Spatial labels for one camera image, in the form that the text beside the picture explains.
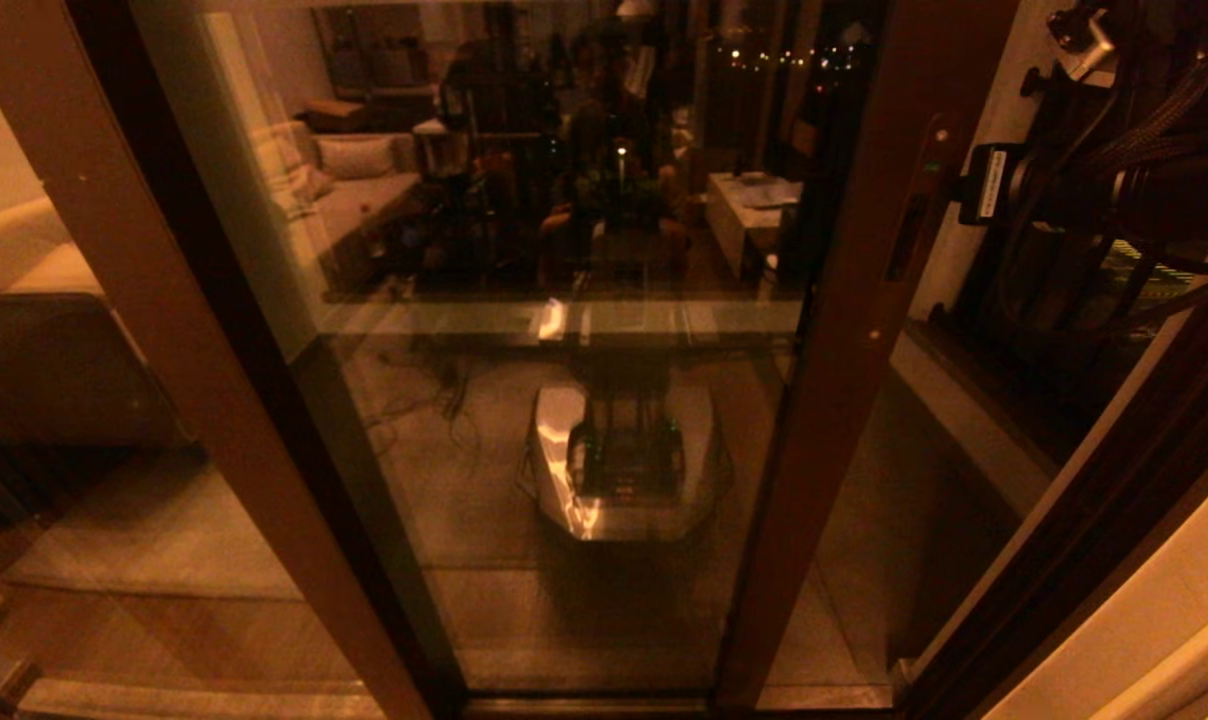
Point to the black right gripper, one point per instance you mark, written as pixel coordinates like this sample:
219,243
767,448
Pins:
1064,200

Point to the brown framed sliding glass door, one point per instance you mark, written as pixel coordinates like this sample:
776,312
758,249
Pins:
844,400

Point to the brown framed fixed glass panel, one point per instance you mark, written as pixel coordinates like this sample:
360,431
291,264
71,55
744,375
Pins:
234,400

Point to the metal floor door track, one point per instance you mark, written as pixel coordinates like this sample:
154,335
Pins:
584,708

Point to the black balcony railing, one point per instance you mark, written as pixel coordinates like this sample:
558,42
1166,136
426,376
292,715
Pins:
1044,370

